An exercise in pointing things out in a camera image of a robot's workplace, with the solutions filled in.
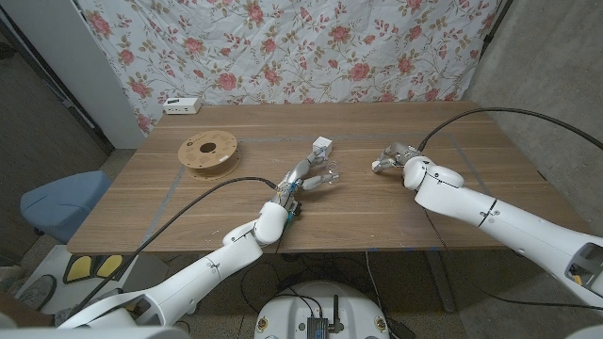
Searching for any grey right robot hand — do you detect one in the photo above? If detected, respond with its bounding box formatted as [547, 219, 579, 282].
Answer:
[370, 142, 428, 176]

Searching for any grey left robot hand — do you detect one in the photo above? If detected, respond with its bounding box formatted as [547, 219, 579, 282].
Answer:
[274, 154, 341, 216]

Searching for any clear medicine bottle white cap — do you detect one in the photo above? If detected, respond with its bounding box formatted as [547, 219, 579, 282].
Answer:
[324, 161, 342, 186]

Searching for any person's bare forearm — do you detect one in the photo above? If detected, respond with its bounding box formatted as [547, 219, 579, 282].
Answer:
[0, 292, 56, 329]

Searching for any white cube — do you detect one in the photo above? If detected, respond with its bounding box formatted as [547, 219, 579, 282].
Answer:
[312, 136, 334, 160]

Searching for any cardboard filament reel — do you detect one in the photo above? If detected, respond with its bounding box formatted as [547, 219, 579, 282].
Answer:
[177, 130, 241, 182]

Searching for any floral backdrop cloth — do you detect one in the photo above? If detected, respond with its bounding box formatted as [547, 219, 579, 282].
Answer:
[74, 0, 503, 137]

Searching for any white robot torso base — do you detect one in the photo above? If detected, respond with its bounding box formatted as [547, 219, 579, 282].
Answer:
[253, 281, 391, 339]

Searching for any grey table leg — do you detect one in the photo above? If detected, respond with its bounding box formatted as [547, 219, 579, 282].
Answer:
[426, 250, 457, 314]

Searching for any white power strip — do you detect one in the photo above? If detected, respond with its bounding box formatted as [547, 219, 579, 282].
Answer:
[162, 97, 203, 116]

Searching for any grey electronics module with antenna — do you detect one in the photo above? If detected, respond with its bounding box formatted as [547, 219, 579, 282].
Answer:
[306, 295, 345, 339]

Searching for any black backdrop pole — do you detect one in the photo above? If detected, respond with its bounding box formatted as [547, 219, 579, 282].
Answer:
[479, 0, 514, 46]

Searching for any black power brick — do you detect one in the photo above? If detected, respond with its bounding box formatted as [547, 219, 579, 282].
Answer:
[385, 318, 416, 339]

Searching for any blue stool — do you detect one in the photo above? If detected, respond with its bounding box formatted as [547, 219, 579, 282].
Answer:
[19, 169, 113, 245]

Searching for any white cabinet panel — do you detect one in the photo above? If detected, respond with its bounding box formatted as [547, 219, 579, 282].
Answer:
[0, 0, 146, 151]

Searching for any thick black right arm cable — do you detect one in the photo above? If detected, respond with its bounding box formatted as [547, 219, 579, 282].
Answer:
[417, 106, 603, 153]

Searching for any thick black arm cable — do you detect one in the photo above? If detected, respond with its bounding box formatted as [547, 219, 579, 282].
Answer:
[417, 106, 603, 153]
[69, 176, 280, 317]

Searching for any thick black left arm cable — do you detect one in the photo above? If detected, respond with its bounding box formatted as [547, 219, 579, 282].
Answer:
[69, 176, 280, 317]

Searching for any grey floor cable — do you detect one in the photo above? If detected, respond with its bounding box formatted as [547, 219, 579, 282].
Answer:
[365, 251, 395, 331]

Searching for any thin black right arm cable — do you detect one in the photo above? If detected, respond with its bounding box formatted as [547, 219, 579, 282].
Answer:
[422, 209, 603, 313]

